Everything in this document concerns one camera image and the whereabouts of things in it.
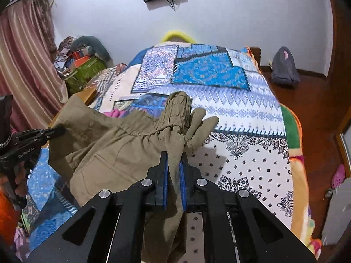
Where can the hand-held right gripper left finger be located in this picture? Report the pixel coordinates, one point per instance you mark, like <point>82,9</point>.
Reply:
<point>131,197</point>

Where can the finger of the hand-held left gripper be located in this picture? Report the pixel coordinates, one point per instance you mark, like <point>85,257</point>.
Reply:
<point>46,131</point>
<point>35,142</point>

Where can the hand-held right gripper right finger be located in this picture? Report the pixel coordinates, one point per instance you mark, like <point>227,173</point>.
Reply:
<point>208,197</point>

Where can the olive green pants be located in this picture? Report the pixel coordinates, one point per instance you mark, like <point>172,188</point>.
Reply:
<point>109,153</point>

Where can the person's left hand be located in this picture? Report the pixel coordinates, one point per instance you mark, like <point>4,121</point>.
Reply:
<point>21,180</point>

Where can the bamboo lap desk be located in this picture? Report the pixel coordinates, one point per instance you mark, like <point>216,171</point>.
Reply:
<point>86,97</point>

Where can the green storage box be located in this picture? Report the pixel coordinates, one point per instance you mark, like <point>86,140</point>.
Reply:
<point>82,72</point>

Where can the pink cloth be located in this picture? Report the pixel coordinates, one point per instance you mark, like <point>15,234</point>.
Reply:
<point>118,113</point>

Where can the striped pink curtain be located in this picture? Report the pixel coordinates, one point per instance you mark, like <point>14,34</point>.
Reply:
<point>27,60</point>

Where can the striped bed cloth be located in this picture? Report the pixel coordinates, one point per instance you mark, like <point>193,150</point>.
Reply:
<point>105,80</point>

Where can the orange box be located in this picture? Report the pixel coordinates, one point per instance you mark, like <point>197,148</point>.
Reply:
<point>82,60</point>

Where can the pile of printed paper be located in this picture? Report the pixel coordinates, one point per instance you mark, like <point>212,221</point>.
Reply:
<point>64,52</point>

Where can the blue patchwork printed blanket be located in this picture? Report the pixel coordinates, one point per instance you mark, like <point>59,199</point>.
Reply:
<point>233,109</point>

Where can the grey plush toy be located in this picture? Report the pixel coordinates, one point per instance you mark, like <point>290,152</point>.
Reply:
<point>92,45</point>

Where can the white appliance with stickers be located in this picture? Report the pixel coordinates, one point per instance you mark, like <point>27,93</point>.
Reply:
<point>337,216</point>

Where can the pink slipper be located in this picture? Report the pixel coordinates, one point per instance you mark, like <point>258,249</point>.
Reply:
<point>338,176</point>

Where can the grey backpack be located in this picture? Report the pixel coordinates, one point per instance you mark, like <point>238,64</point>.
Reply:
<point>283,68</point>

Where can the yellow curved bed rail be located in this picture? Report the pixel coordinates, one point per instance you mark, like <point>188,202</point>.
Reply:
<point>178,36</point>

